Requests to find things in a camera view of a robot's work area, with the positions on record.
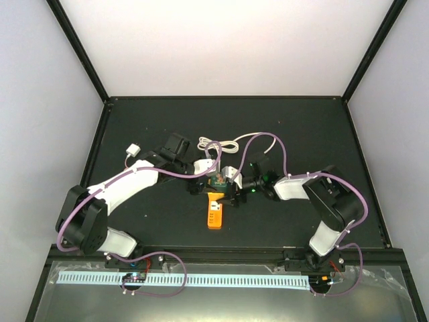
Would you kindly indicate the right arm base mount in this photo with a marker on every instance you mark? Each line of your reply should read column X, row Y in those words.
column 307, row 260

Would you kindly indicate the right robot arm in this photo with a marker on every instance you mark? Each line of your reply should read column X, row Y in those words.
column 339, row 204

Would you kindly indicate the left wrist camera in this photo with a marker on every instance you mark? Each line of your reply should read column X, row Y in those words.
column 205, row 166

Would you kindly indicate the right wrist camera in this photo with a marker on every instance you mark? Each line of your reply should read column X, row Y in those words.
column 233, row 175

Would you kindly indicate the light blue cable duct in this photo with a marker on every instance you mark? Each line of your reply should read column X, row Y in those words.
column 190, row 280

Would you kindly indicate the green cube socket adapter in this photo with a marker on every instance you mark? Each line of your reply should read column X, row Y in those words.
column 219, row 183

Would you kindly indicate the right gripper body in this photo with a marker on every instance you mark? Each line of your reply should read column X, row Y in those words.
column 238, row 192

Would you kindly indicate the white usb charger plug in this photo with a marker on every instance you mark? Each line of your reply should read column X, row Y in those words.
column 133, row 150

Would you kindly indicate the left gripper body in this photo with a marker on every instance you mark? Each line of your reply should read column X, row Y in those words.
column 194, row 186

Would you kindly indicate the orange power strip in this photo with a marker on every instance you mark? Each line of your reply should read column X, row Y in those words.
column 215, row 211

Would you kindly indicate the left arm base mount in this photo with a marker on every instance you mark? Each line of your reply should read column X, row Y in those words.
column 130, row 262

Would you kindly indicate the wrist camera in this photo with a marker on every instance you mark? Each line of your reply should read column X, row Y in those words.
column 233, row 175
column 205, row 166

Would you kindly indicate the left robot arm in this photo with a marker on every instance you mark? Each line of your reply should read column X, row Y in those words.
column 83, row 221

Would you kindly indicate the black aluminium frame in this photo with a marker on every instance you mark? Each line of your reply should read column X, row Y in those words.
column 322, row 130

